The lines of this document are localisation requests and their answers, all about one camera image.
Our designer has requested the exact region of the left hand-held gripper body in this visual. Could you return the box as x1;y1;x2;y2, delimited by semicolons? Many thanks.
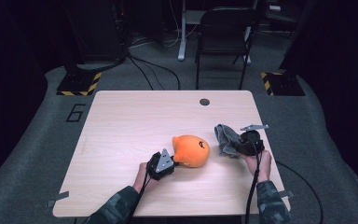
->
147;148;176;182

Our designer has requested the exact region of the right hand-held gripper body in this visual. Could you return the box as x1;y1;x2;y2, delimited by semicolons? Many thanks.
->
236;123;269;157

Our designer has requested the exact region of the orange plush toy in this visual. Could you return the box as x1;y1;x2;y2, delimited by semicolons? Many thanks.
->
172;133;212;169

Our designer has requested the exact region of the grey towel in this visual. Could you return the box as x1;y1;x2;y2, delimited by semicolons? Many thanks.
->
213;123;243;159

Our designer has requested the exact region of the person's right hand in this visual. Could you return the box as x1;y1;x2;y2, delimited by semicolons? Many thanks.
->
238;149;273;184

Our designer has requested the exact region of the person's left hand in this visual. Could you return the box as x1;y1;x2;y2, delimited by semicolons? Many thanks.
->
132;161;162;194

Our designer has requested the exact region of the grey tape strip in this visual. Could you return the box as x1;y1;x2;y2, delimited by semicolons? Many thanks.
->
278;189;295;200
45;190;70;209

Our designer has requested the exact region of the black striped stand base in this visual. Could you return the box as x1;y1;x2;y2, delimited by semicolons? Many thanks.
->
259;71;306;97
56;71;103;97

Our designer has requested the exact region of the black tape floor mark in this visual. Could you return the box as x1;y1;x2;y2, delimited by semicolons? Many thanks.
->
65;104;87;123

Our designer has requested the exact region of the black folding chair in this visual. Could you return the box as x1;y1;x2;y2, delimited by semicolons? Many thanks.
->
194;7;261;91

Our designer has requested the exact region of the white desk leg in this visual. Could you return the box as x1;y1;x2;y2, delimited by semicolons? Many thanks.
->
177;0;188;62

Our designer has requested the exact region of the black cabinet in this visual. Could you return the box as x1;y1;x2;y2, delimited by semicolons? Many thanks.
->
62;0;129;64

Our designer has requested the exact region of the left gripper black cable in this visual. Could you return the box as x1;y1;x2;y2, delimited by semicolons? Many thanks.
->
125;155;157;224

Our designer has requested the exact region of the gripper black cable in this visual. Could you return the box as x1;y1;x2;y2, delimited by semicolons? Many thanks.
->
125;155;157;224
244;133;324;224

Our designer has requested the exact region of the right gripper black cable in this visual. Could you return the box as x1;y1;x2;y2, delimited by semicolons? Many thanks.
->
244;133;324;224

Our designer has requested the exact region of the black floor cable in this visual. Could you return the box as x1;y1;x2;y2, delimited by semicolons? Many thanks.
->
126;54;182;91

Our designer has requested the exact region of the white floor cable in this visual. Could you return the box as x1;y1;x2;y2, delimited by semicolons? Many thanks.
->
128;23;200;49

